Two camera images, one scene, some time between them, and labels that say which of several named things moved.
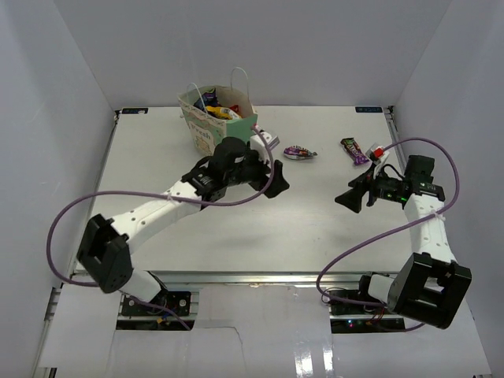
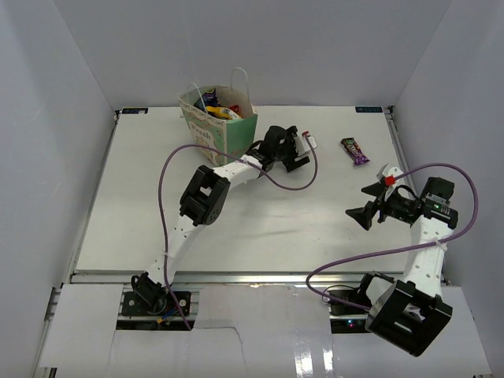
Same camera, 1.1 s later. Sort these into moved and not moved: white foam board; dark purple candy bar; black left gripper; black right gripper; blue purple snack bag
Moved: black left gripper; black right gripper
Not moved: blue purple snack bag; dark purple candy bar; white foam board
